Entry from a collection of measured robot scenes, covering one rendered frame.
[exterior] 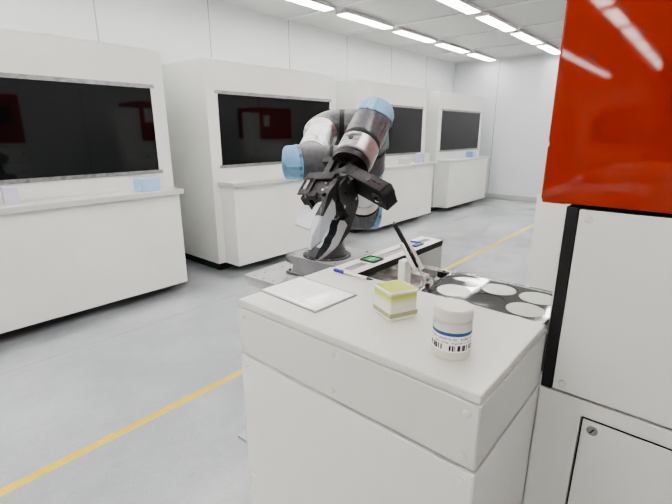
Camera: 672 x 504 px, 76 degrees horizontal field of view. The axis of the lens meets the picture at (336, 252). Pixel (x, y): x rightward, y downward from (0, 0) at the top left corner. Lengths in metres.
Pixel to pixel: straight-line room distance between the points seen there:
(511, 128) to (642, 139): 8.67
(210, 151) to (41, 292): 1.82
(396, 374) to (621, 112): 0.61
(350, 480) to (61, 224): 2.91
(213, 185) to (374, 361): 3.61
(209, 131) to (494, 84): 6.76
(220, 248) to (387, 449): 3.70
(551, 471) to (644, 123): 0.76
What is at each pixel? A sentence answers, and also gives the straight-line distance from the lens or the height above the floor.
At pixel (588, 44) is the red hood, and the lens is 0.97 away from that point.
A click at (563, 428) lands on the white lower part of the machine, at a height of 0.73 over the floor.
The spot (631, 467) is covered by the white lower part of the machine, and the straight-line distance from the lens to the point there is 1.14.
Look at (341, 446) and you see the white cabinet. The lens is 1.00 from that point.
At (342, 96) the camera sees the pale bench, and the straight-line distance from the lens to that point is 5.95.
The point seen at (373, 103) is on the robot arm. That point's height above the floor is 1.41.
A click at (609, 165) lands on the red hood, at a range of 0.95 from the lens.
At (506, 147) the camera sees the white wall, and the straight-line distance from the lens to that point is 9.61.
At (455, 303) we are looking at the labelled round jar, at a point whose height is 1.06.
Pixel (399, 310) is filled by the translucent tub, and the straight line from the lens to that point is 0.95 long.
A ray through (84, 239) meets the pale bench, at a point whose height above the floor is 0.61.
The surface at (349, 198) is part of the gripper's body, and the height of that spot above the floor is 1.25.
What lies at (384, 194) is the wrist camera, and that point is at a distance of 0.70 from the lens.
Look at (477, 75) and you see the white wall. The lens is 9.94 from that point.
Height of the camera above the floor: 1.36
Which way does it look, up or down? 16 degrees down
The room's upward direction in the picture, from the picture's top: straight up
